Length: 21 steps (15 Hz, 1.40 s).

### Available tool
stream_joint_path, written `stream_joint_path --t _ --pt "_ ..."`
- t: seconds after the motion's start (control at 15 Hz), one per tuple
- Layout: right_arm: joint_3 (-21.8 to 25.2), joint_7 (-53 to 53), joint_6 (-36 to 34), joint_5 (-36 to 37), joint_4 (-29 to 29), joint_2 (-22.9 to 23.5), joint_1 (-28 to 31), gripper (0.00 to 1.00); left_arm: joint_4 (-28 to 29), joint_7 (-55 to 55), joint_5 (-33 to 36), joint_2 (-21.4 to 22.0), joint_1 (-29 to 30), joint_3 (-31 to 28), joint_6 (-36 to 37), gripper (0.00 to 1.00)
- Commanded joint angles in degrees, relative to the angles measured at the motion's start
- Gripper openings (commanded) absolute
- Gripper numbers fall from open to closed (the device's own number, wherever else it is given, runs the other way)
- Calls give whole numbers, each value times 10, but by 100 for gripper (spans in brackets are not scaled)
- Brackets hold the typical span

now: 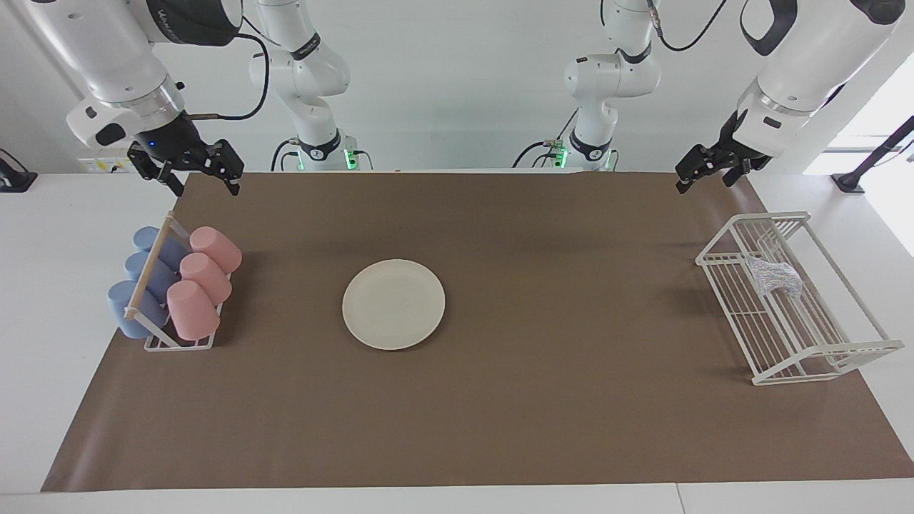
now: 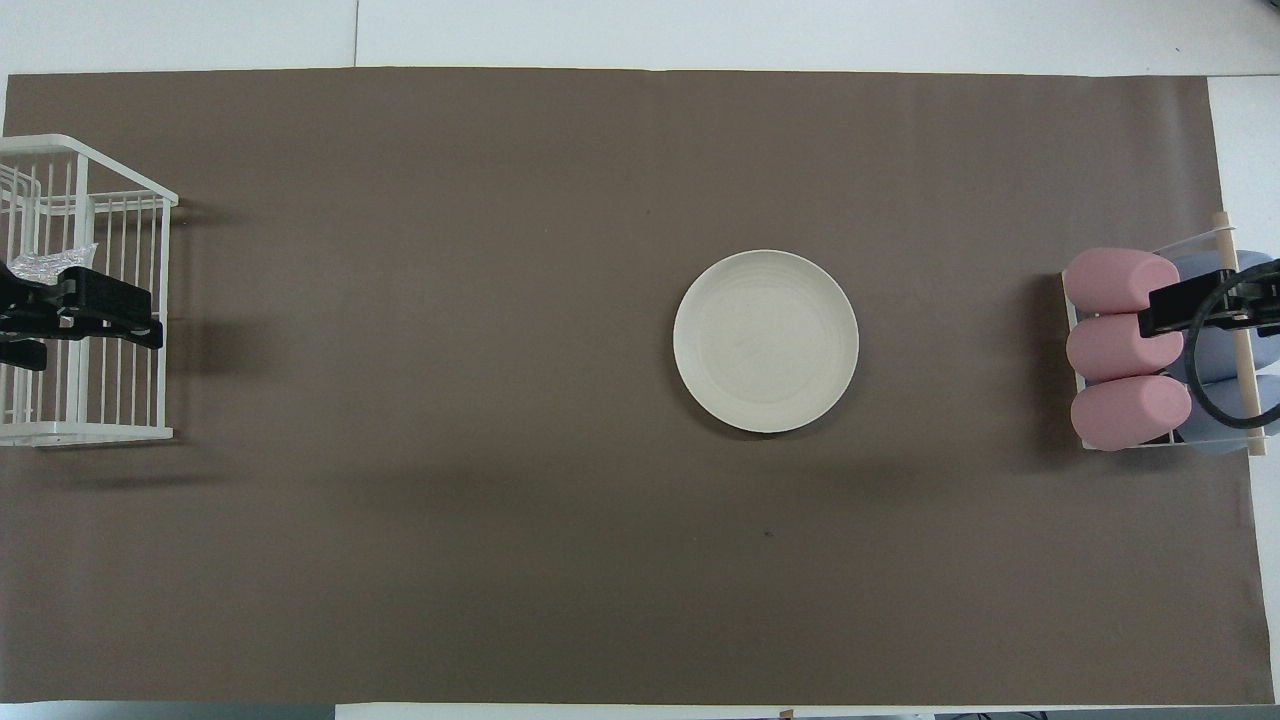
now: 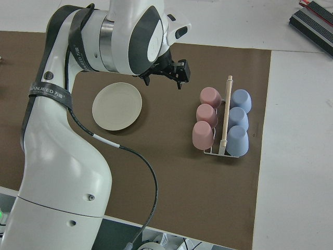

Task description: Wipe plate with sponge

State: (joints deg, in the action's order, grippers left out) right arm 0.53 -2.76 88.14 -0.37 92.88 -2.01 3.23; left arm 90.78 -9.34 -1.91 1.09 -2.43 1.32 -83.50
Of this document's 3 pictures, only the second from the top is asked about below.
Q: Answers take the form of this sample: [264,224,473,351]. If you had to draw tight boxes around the cream round plate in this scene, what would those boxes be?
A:
[673,249,860,434]

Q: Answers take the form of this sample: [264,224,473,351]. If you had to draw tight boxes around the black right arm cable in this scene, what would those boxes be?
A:
[1186,268,1280,432]

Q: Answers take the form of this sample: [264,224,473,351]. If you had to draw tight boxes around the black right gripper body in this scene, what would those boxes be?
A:
[1208,262,1280,337]

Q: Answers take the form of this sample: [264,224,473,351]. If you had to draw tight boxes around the white wire dish rack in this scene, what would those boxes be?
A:
[0,134,180,448]

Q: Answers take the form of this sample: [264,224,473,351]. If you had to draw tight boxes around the pink plastic cup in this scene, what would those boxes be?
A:
[1063,248,1182,316]
[1066,313,1185,384]
[1070,375,1194,452]

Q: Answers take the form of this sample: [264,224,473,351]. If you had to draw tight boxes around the brown table mat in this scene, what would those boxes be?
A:
[0,67,1253,707]

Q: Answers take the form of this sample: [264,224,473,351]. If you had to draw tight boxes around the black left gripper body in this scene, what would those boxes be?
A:
[0,262,79,372]

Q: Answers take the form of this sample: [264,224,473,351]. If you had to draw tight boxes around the cup holder rack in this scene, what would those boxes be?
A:
[1060,211,1273,459]

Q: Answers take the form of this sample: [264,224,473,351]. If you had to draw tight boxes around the blue plastic cup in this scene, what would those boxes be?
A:
[1175,375,1280,457]
[1168,325,1280,386]
[1170,250,1280,301]

